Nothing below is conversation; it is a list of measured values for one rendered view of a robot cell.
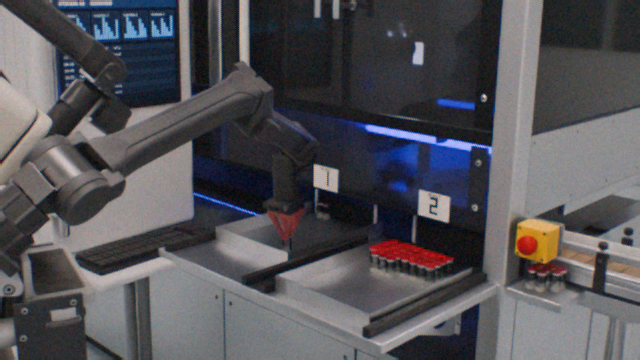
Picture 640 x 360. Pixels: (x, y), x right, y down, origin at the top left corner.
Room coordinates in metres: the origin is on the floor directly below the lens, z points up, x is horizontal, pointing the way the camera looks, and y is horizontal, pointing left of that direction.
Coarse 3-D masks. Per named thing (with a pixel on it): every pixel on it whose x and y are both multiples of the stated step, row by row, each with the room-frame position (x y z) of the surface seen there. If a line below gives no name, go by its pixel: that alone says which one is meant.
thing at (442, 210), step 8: (424, 192) 1.64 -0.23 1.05; (424, 200) 1.64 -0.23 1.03; (432, 200) 1.62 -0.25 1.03; (440, 200) 1.61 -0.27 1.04; (448, 200) 1.59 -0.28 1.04; (424, 208) 1.64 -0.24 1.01; (432, 208) 1.62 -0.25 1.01; (440, 208) 1.61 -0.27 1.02; (448, 208) 1.59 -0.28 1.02; (432, 216) 1.62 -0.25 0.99; (440, 216) 1.61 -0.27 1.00
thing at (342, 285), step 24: (312, 264) 1.52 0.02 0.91; (336, 264) 1.57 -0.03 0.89; (360, 264) 1.60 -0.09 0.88; (288, 288) 1.41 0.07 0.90; (312, 288) 1.46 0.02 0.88; (336, 288) 1.46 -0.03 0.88; (360, 288) 1.46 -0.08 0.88; (384, 288) 1.46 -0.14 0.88; (408, 288) 1.46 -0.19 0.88; (432, 288) 1.40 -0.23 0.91; (336, 312) 1.32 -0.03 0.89; (360, 312) 1.28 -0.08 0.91; (384, 312) 1.29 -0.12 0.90
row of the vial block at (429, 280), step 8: (376, 248) 1.58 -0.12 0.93; (384, 248) 1.58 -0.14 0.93; (400, 256) 1.54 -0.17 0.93; (400, 264) 1.53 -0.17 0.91; (408, 264) 1.52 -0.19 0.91; (416, 264) 1.51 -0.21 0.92; (424, 264) 1.49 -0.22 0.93; (432, 264) 1.49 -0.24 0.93; (400, 272) 1.53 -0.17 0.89; (408, 272) 1.51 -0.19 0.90; (416, 272) 1.50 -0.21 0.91; (424, 272) 1.49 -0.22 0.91; (432, 272) 1.47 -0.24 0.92; (416, 280) 1.49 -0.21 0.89; (424, 280) 1.48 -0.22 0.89; (432, 280) 1.47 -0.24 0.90
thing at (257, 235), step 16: (304, 208) 1.98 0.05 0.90; (240, 224) 1.81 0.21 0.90; (256, 224) 1.85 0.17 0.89; (272, 224) 1.88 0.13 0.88; (304, 224) 1.89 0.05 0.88; (320, 224) 1.89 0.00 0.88; (336, 224) 1.89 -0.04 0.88; (224, 240) 1.73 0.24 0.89; (240, 240) 1.69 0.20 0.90; (256, 240) 1.75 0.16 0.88; (272, 240) 1.75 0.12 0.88; (304, 240) 1.76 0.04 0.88; (320, 240) 1.76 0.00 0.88; (336, 240) 1.69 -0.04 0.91; (272, 256) 1.61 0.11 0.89; (288, 256) 1.58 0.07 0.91
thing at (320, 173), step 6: (318, 168) 1.87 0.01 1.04; (324, 168) 1.86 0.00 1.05; (318, 174) 1.87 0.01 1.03; (324, 174) 1.86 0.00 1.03; (330, 174) 1.84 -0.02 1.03; (336, 174) 1.83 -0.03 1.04; (318, 180) 1.87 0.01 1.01; (324, 180) 1.86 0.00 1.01; (330, 180) 1.84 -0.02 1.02; (336, 180) 1.83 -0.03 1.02; (318, 186) 1.87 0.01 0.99; (324, 186) 1.86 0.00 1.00; (330, 186) 1.84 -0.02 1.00; (336, 186) 1.83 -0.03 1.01; (336, 192) 1.83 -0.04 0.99
